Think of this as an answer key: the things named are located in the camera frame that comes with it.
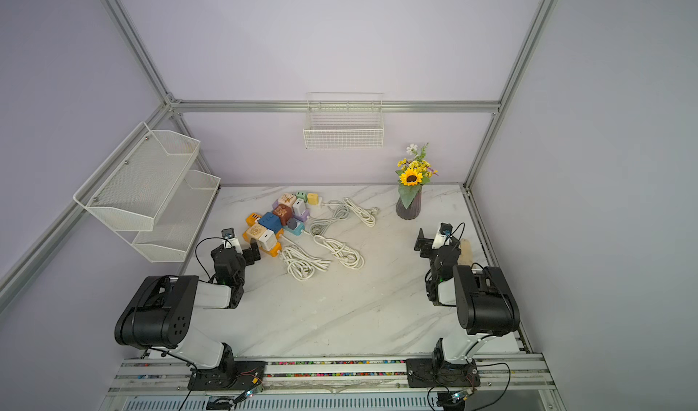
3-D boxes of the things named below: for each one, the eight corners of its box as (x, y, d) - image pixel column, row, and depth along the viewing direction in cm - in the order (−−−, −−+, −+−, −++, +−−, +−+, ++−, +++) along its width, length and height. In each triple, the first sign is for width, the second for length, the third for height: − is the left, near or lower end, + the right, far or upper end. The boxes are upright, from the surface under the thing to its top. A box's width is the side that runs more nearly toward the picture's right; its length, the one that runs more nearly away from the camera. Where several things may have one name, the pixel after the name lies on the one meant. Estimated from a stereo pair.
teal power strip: (285, 231, 106) (282, 224, 102) (295, 222, 109) (293, 215, 106) (296, 238, 104) (293, 231, 100) (306, 228, 107) (304, 221, 104)
